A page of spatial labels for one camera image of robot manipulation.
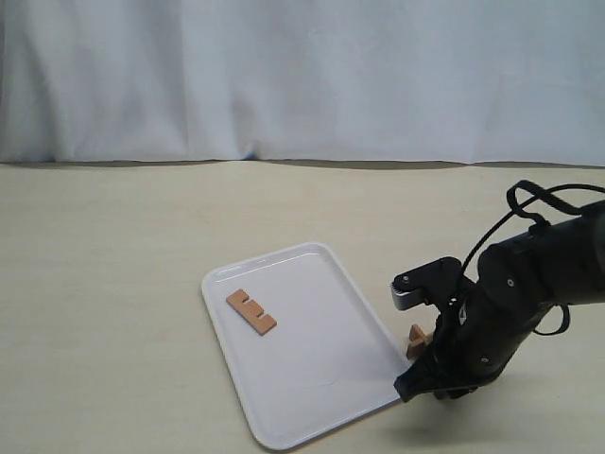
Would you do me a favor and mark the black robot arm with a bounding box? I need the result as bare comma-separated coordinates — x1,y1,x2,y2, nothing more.
391,202,604,402

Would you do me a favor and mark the white cloth backdrop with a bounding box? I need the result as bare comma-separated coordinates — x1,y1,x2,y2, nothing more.
1,1,604,166

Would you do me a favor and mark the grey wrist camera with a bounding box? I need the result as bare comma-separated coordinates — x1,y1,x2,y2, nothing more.
391,256,462,311

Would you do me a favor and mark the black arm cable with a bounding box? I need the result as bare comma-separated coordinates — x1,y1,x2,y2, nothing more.
460,179,605,337

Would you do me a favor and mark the white plastic tray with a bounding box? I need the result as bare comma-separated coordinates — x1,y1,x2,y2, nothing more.
201,242,409,451

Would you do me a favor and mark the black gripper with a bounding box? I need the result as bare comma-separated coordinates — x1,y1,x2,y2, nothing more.
393,278,540,404

